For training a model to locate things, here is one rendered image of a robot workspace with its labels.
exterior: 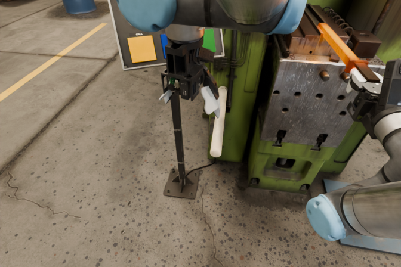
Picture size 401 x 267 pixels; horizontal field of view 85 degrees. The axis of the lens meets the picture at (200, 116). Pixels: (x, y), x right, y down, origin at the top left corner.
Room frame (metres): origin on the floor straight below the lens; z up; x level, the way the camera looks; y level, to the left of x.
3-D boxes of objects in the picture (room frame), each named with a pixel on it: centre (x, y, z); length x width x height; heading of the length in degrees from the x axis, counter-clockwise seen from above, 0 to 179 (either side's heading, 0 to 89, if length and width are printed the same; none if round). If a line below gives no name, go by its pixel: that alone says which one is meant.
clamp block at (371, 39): (0.84, -0.63, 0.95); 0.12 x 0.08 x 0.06; 172
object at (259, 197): (0.76, -0.44, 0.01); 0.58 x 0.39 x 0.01; 82
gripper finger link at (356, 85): (0.45, -0.39, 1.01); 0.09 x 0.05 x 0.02; 175
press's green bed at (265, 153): (1.02, -0.53, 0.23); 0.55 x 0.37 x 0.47; 172
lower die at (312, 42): (1.01, -0.47, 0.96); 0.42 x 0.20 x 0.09; 172
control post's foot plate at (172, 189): (0.81, 0.12, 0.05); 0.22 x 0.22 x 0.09; 82
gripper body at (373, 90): (0.39, -0.41, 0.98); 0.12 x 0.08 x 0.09; 172
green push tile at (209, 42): (0.71, -0.01, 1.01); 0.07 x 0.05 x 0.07; 107
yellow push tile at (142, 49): (0.65, 0.18, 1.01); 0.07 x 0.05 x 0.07; 107
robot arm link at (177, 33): (0.43, 0.03, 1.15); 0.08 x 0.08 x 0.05
